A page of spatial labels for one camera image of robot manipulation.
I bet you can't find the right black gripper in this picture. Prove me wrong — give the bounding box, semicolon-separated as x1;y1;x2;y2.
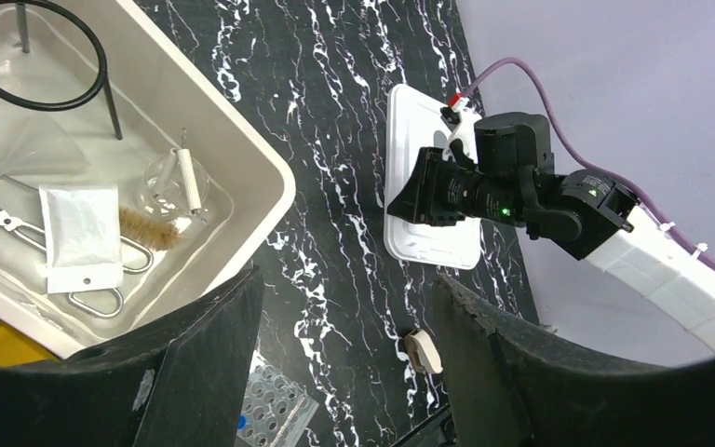
387;112;554;227

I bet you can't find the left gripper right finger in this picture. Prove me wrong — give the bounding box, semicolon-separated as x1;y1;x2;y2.
433;276;715;446

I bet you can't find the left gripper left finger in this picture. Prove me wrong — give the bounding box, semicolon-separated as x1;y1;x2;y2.
0;267;264;446

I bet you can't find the white bin lid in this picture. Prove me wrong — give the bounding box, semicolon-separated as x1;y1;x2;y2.
384;84;481;270

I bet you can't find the clear acrylic tube rack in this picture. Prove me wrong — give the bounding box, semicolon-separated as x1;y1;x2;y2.
236;352;319;447

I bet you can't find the test tube brush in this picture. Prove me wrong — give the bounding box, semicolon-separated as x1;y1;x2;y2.
118;207;184;251

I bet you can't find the yellow test tube rack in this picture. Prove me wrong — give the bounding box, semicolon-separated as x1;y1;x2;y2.
0;322;59;368

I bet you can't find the beige plastic bin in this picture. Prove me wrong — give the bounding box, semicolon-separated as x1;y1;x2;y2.
0;1;295;358

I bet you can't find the white paper packet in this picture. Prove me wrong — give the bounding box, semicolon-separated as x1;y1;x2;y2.
38;184;124;293

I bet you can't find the clear plastic funnel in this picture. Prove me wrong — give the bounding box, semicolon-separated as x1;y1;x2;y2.
136;149;209;222

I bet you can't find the black wire loop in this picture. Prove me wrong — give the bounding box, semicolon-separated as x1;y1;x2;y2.
0;0;125;158

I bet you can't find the white clay triangle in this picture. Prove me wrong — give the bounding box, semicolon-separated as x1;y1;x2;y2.
177;128;202;215

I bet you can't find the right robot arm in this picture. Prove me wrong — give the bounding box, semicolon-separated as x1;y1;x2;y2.
384;112;715;353

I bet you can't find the black mounting base rail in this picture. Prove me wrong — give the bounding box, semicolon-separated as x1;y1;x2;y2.
393;404;458;447

